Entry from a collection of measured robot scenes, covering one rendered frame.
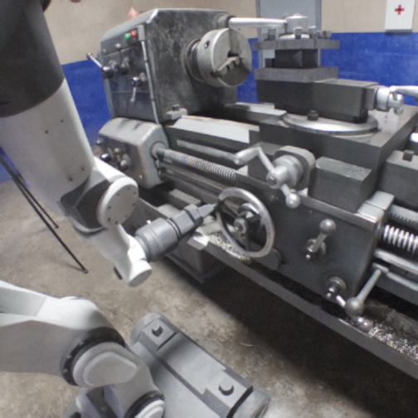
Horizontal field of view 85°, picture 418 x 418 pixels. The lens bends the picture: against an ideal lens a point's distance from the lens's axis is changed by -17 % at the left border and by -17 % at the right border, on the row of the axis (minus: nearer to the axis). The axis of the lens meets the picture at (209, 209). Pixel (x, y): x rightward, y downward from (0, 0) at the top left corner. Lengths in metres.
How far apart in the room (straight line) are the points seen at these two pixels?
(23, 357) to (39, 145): 0.37
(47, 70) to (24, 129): 0.06
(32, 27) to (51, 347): 0.47
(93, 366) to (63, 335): 0.08
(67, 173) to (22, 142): 0.06
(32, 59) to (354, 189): 0.54
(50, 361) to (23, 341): 0.08
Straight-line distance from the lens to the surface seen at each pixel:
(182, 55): 1.29
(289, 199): 0.54
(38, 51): 0.26
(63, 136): 0.29
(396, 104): 0.67
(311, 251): 0.65
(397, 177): 0.69
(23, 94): 0.26
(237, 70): 1.23
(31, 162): 0.30
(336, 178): 0.58
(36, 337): 0.52
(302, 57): 0.73
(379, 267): 0.76
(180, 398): 1.01
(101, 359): 0.55
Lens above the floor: 1.11
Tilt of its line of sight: 32 degrees down
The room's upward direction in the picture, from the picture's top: 7 degrees counter-clockwise
